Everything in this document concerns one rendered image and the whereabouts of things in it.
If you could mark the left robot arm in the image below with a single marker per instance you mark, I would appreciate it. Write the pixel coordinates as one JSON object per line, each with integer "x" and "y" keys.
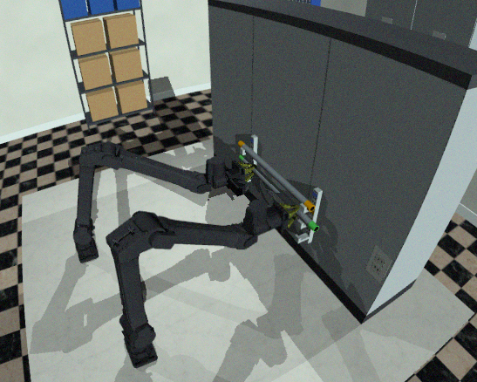
{"x": 105, "y": 154}

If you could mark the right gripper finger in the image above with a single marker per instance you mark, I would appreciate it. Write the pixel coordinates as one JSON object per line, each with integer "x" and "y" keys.
{"x": 290, "y": 206}
{"x": 291, "y": 220}

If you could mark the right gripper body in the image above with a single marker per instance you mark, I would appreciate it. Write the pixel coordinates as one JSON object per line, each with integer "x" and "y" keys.
{"x": 277, "y": 219}

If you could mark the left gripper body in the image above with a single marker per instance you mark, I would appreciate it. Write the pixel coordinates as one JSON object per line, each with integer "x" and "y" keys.
{"x": 240, "y": 169}

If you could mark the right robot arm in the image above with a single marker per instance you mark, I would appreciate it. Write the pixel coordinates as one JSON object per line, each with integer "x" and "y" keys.
{"x": 135, "y": 236}

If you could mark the black wall panel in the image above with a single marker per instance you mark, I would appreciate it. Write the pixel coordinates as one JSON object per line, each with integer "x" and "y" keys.
{"x": 381, "y": 118}

